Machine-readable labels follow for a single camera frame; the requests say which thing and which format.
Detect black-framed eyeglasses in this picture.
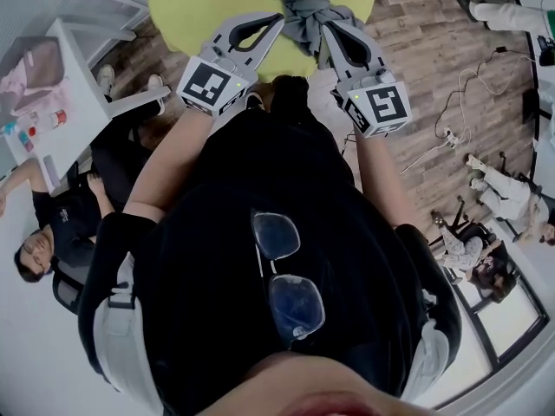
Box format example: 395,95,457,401
250,209,326,341

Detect pink bag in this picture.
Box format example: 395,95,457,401
0,36,73,119

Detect white desk with black frame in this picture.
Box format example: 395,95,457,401
524,0,555,181

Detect grey clothes bundle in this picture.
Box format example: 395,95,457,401
271,0,368,71

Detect person's left forearm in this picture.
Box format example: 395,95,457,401
123,108,213,223

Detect white shoulder strap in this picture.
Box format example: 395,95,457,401
93,253,164,416
401,290,450,400

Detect person's black-clad torso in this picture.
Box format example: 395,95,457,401
77,75,463,416

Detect person's right forearm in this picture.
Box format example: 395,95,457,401
353,130,420,229

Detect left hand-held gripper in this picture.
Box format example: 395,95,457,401
176,12,286,119

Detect person's chin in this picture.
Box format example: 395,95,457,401
212,353,434,416

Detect white floor cable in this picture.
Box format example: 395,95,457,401
398,56,534,177

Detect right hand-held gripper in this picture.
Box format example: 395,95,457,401
320,20,412,139

